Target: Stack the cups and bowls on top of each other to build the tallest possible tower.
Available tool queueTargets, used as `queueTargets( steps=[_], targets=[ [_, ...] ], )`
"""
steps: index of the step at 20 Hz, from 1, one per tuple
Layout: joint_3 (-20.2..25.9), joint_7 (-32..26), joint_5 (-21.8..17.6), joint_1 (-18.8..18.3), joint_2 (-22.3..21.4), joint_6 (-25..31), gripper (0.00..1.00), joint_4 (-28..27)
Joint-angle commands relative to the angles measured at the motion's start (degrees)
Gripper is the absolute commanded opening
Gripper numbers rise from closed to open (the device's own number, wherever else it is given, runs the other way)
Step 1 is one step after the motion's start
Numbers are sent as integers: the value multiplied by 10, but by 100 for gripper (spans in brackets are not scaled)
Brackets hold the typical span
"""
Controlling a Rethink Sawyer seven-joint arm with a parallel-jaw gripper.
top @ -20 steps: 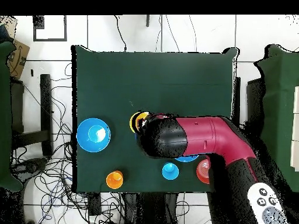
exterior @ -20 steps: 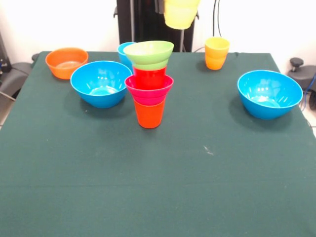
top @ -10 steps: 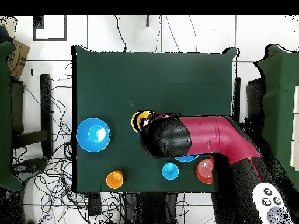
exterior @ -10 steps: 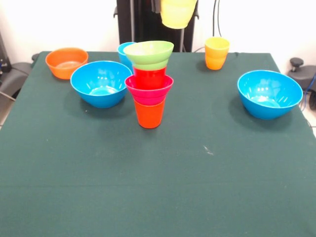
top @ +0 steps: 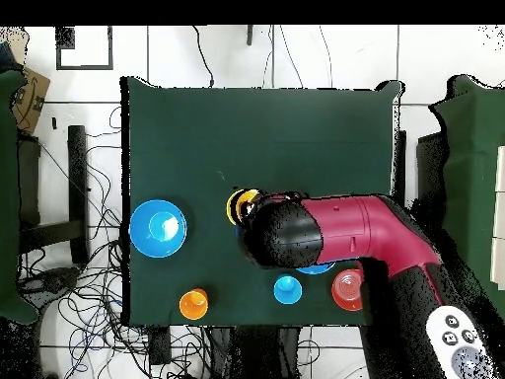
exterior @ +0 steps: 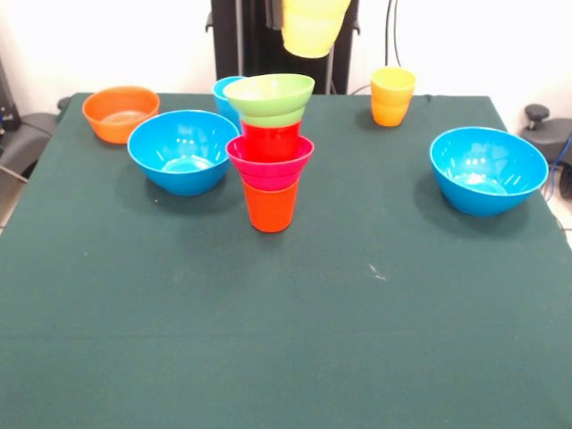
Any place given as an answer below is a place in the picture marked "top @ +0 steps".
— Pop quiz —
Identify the yellow cup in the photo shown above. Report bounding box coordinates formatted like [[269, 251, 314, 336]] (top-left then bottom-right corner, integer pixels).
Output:
[[225, 188, 261, 227]]

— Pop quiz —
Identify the black cable with plug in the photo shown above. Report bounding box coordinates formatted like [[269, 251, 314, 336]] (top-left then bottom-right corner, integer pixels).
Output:
[[191, 25, 216, 89]]

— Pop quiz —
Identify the dark green tablecloth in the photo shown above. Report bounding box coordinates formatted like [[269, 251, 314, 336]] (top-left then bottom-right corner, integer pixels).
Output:
[[119, 75, 403, 330]]

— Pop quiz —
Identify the green cloth side table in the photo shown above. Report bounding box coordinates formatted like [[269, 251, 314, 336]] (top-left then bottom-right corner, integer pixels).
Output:
[[0, 69, 38, 325], [429, 74, 505, 309]]

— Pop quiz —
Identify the black square floor frame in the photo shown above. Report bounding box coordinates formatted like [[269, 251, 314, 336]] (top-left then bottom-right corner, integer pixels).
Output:
[[55, 25, 114, 71]]

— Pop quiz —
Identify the blue cup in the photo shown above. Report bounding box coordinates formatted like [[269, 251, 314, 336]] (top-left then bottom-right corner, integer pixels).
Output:
[[272, 273, 304, 306]]

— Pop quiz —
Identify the large blue bowl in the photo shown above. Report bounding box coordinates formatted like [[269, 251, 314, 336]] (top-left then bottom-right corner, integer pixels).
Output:
[[128, 198, 188, 259], [295, 262, 336, 275]]

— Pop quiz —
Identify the cardboard box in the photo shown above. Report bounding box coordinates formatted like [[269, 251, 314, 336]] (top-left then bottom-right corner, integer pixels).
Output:
[[10, 65, 51, 136]]

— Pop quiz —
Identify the light orange cup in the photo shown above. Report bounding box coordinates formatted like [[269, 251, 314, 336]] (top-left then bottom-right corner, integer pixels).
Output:
[[178, 287, 209, 321]]

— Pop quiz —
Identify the white box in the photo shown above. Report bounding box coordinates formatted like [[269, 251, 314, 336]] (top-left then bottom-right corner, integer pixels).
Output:
[[489, 144, 505, 291]]

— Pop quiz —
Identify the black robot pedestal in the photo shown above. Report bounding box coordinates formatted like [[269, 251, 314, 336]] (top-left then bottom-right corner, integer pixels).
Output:
[[204, 325, 303, 379]]

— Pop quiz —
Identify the orange bowl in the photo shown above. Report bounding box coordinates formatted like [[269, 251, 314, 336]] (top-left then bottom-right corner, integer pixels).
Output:
[[330, 268, 364, 312]]

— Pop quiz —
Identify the black metal stand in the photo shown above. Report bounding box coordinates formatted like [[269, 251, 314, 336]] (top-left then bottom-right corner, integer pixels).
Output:
[[394, 128, 449, 210], [17, 124, 90, 265]]

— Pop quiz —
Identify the black power strip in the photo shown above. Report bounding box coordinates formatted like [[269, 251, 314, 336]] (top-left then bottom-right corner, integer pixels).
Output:
[[148, 326, 174, 367]]

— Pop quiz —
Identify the grey pedestal foot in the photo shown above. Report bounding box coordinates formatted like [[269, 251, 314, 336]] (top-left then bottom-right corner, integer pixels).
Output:
[[19, 266, 82, 303]]

